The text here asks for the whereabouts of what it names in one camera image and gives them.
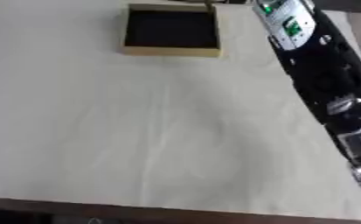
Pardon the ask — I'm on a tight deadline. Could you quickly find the tan cardboard box black inside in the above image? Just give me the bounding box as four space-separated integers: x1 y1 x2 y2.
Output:
117 2 225 59

